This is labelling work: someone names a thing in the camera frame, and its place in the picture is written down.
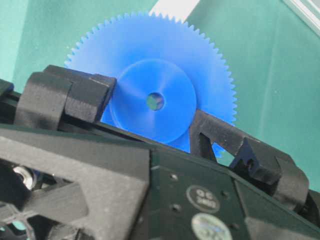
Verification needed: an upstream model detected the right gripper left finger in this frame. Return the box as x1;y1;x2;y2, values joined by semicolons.
14;65;117;130

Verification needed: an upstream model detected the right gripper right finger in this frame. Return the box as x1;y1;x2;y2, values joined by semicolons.
188;110;309;212

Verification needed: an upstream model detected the square aluminium extrusion frame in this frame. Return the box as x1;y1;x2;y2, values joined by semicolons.
148;0;320;36

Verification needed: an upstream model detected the blue plastic gear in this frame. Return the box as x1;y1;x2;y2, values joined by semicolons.
65;12;237;152

